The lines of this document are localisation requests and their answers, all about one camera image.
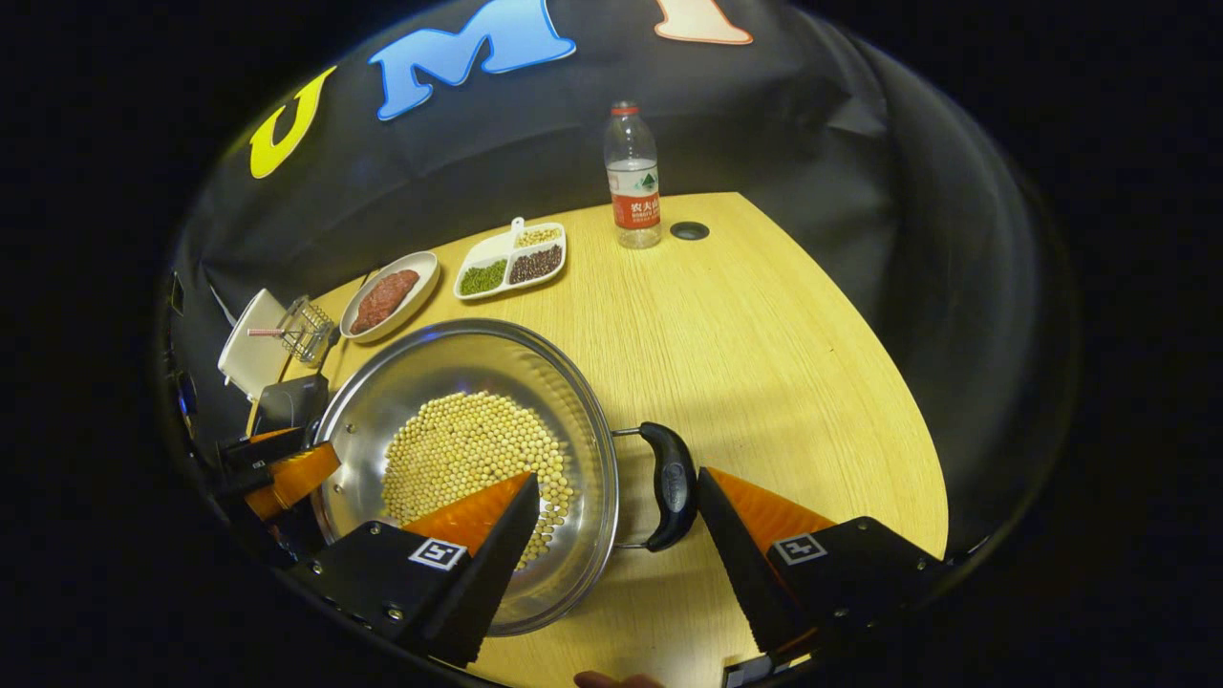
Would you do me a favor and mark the black induction cooktop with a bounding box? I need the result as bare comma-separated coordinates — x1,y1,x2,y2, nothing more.
250,375,332,437

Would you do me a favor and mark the large soybean heap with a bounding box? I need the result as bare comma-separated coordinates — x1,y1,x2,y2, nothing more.
380,390,575,570

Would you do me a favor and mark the wire basket with striped handle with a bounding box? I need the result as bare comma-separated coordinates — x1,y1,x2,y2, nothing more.
247,296,338,367

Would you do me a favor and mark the stainless steel pot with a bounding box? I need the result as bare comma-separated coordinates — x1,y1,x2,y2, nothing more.
311,318,699,636

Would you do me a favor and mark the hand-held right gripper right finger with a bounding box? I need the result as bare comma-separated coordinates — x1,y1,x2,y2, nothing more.
696,466,954,660

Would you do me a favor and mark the white divided dish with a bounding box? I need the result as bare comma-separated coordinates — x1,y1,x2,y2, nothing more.
453,217,568,301

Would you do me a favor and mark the clear plastic water bottle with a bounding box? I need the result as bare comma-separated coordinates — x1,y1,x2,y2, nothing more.
604,100,662,249

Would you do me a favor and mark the green mung bean portion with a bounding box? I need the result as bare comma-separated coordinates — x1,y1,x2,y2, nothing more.
460,260,508,296

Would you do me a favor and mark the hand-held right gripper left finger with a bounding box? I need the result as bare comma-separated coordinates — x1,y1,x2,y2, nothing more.
287,471,542,670

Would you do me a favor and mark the round white plate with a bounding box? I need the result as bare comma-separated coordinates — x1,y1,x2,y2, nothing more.
340,250,440,344

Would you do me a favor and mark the dark red bean portion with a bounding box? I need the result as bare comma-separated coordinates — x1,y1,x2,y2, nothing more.
509,245,564,286

